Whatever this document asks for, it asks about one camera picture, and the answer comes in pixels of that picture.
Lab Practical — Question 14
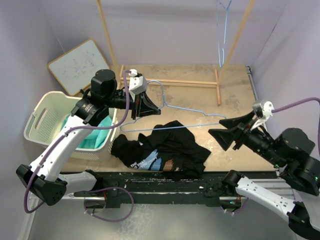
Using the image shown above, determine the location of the blue hanger with black shirt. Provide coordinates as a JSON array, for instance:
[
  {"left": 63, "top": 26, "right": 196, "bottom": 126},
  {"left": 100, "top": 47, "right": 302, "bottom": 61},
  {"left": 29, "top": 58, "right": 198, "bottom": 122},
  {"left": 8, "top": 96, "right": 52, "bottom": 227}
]
[{"left": 119, "top": 80, "right": 229, "bottom": 133}]

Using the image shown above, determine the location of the wooden clothes rack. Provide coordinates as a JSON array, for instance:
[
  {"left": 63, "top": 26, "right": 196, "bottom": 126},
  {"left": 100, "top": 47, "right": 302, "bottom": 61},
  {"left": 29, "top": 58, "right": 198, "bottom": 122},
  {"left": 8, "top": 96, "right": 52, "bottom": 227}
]
[{"left": 95, "top": 0, "right": 256, "bottom": 106}]

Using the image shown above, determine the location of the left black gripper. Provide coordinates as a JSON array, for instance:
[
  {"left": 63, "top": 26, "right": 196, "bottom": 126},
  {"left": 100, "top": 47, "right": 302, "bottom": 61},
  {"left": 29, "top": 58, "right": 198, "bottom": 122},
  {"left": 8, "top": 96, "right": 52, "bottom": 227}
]
[{"left": 104, "top": 89, "right": 161, "bottom": 120}]

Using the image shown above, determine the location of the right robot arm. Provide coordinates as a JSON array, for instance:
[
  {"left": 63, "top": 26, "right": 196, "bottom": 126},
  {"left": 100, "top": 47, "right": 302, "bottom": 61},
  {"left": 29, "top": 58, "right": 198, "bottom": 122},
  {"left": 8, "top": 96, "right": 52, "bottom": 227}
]
[{"left": 208, "top": 111, "right": 320, "bottom": 240}]

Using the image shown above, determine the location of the teal t shirt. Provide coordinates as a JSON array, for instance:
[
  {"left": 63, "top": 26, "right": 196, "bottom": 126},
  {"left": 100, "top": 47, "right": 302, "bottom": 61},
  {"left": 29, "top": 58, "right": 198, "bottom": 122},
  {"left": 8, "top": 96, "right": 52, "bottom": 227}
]
[{"left": 59, "top": 113, "right": 113, "bottom": 150}]

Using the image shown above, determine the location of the small framed whiteboard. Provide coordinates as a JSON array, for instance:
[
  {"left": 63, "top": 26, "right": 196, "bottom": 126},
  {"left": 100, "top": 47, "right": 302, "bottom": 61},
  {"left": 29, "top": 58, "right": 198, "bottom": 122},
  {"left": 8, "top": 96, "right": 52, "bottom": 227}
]
[{"left": 47, "top": 39, "right": 110, "bottom": 96}]

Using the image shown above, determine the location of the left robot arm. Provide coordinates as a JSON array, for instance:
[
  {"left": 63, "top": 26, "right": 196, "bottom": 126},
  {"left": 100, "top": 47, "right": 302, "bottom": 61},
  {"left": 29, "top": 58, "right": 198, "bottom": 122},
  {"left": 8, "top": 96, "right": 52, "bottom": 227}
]
[{"left": 16, "top": 69, "right": 161, "bottom": 213}]

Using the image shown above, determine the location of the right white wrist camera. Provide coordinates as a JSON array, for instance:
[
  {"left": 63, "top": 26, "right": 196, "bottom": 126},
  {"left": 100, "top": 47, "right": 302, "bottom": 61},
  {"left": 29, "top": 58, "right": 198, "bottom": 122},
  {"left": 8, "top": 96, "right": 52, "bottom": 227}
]
[{"left": 250, "top": 100, "right": 274, "bottom": 131}]

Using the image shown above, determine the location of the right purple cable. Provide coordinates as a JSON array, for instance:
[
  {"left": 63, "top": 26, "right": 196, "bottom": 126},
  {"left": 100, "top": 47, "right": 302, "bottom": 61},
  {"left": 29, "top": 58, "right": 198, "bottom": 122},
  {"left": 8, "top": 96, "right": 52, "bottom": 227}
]
[{"left": 219, "top": 96, "right": 320, "bottom": 217}]

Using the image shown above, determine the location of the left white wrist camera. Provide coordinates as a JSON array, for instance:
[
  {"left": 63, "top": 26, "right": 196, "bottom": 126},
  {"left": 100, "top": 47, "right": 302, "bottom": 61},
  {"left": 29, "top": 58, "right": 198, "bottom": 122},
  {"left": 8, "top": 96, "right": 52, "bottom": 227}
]
[{"left": 128, "top": 68, "right": 148, "bottom": 100}]

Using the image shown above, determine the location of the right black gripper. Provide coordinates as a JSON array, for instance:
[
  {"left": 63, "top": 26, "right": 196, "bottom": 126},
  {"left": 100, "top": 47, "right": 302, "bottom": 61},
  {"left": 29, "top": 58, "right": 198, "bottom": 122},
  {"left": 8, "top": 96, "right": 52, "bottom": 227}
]
[{"left": 206, "top": 107, "right": 283, "bottom": 165}]

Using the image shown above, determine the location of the light blue wire hanger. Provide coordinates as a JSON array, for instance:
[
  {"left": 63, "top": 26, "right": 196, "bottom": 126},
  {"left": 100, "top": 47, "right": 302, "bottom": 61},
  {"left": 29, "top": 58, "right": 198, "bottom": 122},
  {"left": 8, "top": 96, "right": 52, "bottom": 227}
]
[{"left": 215, "top": 0, "right": 233, "bottom": 68}]

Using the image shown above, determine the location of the cream plastic laundry basket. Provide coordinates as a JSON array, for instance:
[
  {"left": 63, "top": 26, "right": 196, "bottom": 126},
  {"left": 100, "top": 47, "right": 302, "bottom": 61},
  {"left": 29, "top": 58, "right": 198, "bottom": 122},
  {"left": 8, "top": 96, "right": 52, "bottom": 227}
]
[{"left": 23, "top": 91, "right": 120, "bottom": 161}]

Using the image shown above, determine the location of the black t shirt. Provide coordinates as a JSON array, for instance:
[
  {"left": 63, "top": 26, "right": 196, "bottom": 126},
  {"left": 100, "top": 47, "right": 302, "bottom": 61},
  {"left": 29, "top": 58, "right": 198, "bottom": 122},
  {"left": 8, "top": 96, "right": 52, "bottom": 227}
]
[{"left": 111, "top": 120, "right": 211, "bottom": 181}]

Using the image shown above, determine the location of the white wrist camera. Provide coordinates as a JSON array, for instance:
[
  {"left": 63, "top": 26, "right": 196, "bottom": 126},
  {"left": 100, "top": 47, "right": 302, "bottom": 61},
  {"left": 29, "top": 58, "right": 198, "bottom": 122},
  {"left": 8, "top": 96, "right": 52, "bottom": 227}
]
[
  {"left": 250, "top": 100, "right": 274, "bottom": 131},
  {"left": 128, "top": 68, "right": 148, "bottom": 100}
]

